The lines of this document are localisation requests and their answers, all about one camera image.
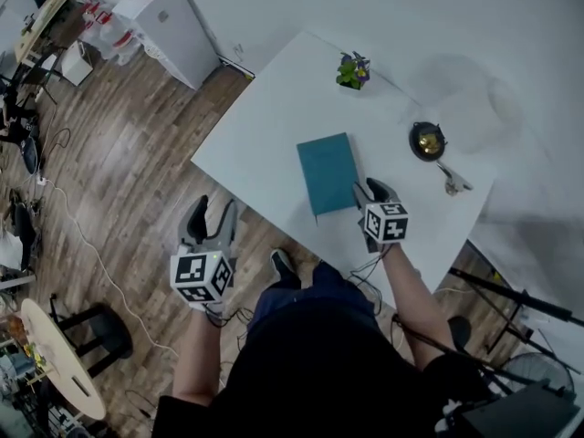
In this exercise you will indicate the person's right forearm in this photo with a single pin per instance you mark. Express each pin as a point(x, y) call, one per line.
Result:
point(415, 304)

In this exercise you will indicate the light wooden desk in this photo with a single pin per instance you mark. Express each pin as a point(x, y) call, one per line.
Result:
point(43, 16)

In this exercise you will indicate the round wooden table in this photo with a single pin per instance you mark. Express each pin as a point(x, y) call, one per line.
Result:
point(55, 340)

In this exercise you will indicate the person's left shoe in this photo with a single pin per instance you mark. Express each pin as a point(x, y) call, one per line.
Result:
point(285, 267)

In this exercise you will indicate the person's black shirt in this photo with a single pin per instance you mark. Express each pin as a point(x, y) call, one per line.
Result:
point(319, 381)

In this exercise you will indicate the teal book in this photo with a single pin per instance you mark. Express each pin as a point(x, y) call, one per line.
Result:
point(328, 171)

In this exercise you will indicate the water jug red cap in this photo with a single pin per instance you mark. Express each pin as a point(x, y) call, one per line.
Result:
point(98, 16)
point(121, 44)

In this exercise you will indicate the white box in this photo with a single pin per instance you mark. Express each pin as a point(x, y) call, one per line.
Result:
point(77, 64)

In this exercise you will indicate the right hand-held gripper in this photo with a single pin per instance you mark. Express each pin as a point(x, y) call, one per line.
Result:
point(392, 228)

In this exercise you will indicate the white water dispenser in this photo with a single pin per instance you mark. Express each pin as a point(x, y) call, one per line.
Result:
point(169, 30)

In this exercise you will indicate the person's blue trousers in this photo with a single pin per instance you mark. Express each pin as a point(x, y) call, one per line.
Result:
point(319, 290)

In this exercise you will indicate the small metal tool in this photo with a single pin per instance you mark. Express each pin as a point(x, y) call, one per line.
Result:
point(453, 184)

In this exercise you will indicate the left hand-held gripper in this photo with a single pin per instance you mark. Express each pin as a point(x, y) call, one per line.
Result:
point(194, 272)

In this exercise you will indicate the black case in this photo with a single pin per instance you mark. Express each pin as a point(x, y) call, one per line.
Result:
point(524, 413)

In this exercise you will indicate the person's left forearm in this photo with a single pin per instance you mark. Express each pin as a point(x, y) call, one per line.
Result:
point(201, 358)

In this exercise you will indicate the dark smartphone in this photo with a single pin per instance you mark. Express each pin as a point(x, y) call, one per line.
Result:
point(81, 387)

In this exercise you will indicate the black tripod stand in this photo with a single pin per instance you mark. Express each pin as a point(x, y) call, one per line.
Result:
point(524, 297)

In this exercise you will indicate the black stool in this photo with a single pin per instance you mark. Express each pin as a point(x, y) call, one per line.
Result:
point(107, 331)

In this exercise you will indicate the pile of snacks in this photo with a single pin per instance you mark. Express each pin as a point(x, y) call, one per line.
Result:
point(32, 349)

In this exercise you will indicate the potted purple flower plant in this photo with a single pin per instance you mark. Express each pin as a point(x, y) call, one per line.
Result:
point(352, 73)

